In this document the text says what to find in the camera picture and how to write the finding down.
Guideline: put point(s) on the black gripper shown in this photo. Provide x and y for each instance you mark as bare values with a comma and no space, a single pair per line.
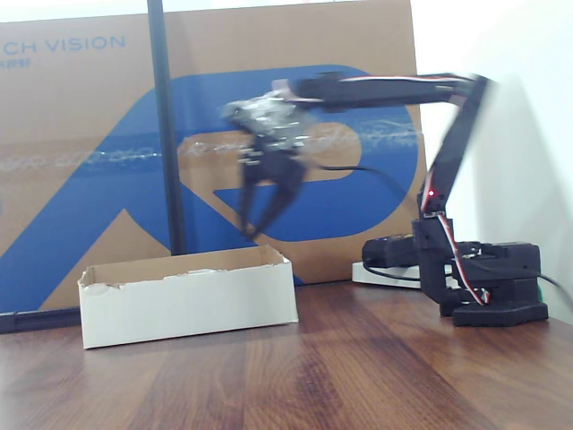
274,168

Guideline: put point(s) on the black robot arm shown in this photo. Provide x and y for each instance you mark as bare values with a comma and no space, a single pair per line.
441,161

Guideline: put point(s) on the white cardboard box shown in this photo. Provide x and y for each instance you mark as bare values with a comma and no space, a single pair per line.
188,298

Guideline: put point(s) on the black stand pole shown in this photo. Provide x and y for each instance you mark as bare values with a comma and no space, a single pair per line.
168,134

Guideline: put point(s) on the black power adapter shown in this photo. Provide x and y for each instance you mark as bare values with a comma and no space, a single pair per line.
389,251

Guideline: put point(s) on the white power strip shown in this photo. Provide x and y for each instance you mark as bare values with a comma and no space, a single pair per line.
385,274

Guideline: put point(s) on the large brown blue-printed carton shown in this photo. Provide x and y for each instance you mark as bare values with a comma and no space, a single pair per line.
89,148

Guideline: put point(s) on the black stand base bar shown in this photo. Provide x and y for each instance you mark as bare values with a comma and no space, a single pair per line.
40,320

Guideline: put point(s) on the plastic-wrapped gripper camera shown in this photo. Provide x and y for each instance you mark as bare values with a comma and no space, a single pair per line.
264,118

